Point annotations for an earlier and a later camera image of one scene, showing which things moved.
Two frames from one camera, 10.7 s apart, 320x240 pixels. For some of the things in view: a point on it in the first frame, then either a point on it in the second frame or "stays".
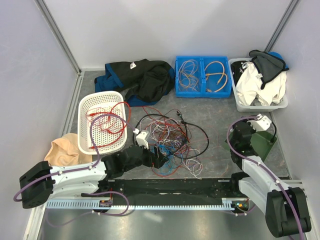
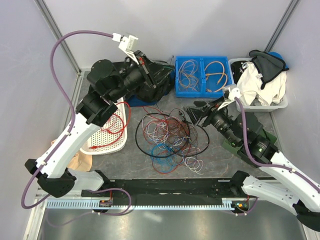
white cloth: [248, 87] stays
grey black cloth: [268, 65] stays
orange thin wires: [188, 74] stays
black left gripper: [158, 160] → [154, 71]
